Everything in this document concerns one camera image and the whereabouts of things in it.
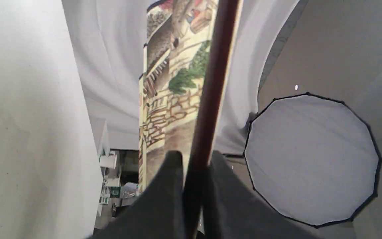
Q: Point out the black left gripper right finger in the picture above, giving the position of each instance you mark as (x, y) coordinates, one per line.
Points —
(231, 211)

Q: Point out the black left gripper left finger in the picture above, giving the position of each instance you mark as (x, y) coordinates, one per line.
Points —
(158, 211)

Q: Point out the paper folding fan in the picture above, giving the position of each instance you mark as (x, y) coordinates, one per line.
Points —
(187, 56)

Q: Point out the round white photo diffuser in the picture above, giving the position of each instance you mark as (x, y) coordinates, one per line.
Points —
(313, 159)

